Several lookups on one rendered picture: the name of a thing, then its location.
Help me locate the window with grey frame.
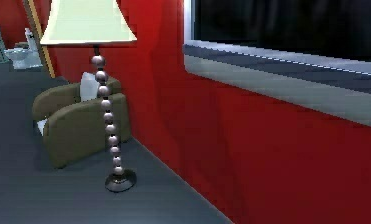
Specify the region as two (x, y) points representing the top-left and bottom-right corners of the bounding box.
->
(182, 0), (371, 130)

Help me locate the floor lamp with cream shade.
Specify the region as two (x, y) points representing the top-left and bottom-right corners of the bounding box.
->
(39, 0), (138, 194)

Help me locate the white cushion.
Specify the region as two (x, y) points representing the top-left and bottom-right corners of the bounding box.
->
(79, 71), (101, 103)

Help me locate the white toilet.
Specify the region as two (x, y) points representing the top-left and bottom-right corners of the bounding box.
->
(4, 27), (44, 70)

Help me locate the olive green armchair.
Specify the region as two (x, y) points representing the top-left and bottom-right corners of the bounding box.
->
(31, 75), (132, 170)

